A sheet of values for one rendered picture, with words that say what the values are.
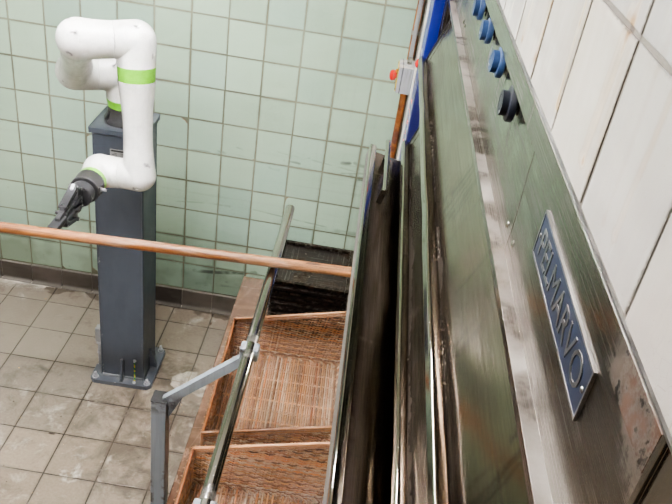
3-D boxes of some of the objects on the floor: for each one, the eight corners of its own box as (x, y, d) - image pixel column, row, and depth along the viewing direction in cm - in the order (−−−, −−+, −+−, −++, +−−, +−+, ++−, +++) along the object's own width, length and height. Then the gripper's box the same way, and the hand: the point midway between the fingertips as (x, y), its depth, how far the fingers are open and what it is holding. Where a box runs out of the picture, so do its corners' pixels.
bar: (266, 453, 307) (297, 205, 244) (188, 814, 200) (207, 537, 137) (191, 441, 307) (202, 189, 244) (72, 795, 200) (38, 510, 137)
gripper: (94, 174, 229) (63, 212, 209) (96, 211, 236) (66, 251, 216) (70, 170, 229) (37, 207, 209) (72, 207, 236) (40, 247, 216)
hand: (57, 223), depth 215 cm, fingers closed
